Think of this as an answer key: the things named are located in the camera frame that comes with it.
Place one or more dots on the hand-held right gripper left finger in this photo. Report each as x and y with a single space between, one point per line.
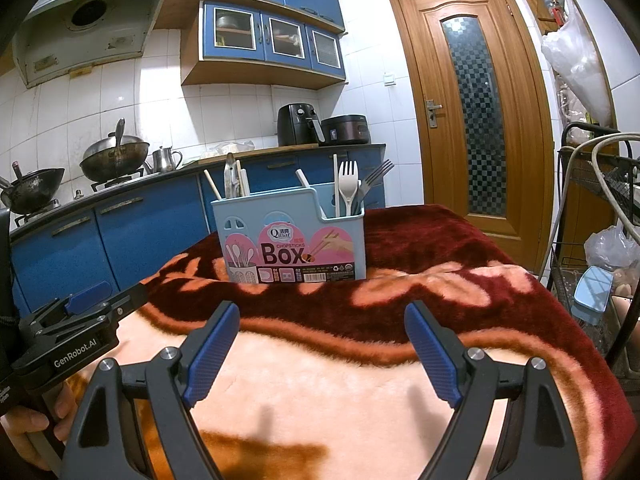
210 355

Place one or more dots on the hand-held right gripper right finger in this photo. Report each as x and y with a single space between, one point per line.
435 355

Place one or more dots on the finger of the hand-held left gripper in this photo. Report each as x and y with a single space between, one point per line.
130 300
90 296

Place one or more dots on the light blue utensil box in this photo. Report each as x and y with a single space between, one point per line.
340 245

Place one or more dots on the metal spoon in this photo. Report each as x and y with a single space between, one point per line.
230 175

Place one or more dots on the white plastic spoon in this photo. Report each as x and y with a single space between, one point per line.
303 178

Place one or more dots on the person's left hand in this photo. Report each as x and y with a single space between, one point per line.
20 420

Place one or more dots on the blue lower cabinets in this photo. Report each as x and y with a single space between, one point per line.
55 260

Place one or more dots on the red floral blanket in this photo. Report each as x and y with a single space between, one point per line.
350 385

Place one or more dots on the gas stove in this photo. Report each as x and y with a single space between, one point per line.
117 182

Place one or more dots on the dark wok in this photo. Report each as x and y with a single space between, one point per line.
32 190

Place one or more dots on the metal wok with lid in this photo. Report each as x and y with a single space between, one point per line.
115 157

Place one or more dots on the wooden chopstick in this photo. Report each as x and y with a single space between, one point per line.
212 185

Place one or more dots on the metal kettle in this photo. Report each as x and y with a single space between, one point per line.
162 160

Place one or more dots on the white plastic utensil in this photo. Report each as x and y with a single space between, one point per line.
245 182

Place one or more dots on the blue framed mirror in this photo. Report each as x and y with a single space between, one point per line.
594 292

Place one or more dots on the wooden door with glass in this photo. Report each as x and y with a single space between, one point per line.
425 170

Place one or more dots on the metal fork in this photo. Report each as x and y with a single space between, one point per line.
379 170

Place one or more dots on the black metal rack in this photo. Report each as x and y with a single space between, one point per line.
565 210

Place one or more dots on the crumpled plastic bag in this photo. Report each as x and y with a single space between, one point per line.
612 247

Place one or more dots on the black air fryer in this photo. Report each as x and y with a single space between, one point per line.
295 125

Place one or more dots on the dark rice cooker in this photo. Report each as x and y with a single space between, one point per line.
347 130

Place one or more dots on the grey range hood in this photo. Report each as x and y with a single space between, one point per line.
90 40

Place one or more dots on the hanging clear plastic bags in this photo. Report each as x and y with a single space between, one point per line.
580 70

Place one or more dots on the glass door wall cabinet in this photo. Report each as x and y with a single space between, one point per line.
235 30

